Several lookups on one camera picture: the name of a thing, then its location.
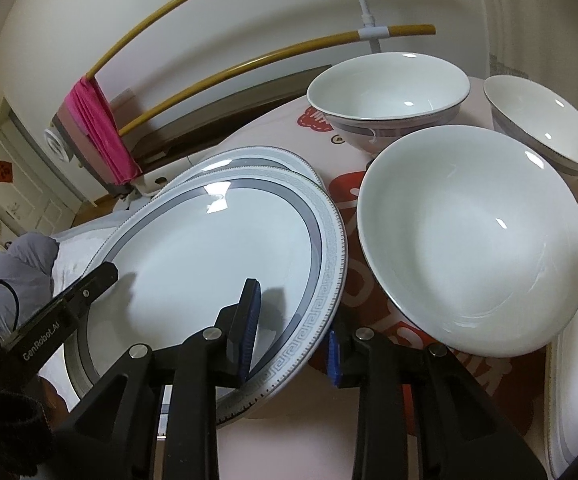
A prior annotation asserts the large grey rimmed plate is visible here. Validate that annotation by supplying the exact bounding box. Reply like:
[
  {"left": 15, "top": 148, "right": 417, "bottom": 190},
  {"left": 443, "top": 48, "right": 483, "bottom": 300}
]
[{"left": 64, "top": 167, "right": 347, "bottom": 425}]

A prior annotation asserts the pink printed tablecloth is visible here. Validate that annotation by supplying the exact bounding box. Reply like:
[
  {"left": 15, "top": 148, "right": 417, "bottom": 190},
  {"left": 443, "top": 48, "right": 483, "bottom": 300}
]
[{"left": 217, "top": 96, "right": 549, "bottom": 479}]

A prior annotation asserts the pink towel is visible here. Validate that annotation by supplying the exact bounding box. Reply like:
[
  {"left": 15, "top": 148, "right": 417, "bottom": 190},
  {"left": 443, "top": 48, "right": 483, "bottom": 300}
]
[{"left": 64, "top": 76, "right": 141, "bottom": 185}]

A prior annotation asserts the brown grey hanging cloth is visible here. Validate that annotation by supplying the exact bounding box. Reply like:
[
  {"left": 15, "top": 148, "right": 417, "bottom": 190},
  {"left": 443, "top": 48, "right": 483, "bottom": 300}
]
[{"left": 52, "top": 103, "right": 124, "bottom": 196}]

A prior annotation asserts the white door with red sign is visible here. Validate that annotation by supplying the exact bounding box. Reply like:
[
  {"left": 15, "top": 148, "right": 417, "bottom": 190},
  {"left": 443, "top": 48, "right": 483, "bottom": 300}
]
[{"left": 0, "top": 125, "right": 80, "bottom": 235}]

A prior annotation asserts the white floor fan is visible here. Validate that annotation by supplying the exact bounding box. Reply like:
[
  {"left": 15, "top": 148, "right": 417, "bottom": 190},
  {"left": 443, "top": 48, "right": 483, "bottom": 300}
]
[{"left": 42, "top": 128, "right": 74, "bottom": 162}]

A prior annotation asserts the black cable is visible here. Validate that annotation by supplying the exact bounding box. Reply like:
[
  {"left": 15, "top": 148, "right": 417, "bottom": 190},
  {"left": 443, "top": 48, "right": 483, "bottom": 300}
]
[{"left": 0, "top": 275, "right": 22, "bottom": 331}]

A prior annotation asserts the yellow and white drying rack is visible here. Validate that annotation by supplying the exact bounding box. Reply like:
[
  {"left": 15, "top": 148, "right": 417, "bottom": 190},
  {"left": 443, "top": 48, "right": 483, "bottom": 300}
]
[{"left": 83, "top": 0, "right": 437, "bottom": 136}]

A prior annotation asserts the white bowl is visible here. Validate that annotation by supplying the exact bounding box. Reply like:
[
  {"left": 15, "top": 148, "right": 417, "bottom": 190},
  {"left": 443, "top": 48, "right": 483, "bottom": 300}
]
[
  {"left": 356, "top": 125, "right": 578, "bottom": 358},
  {"left": 483, "top": 75, "right": 578, "bottom": 177},
  {"left": 306, "top": 52, "right": 470, "bottom": 154}
]

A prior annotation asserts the brown topped white tv cabinet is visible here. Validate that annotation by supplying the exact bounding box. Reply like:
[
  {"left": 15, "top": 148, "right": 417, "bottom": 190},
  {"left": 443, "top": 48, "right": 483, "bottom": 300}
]
[{"left": 132, "top": 65, "right": 330, "bottom": 172}]

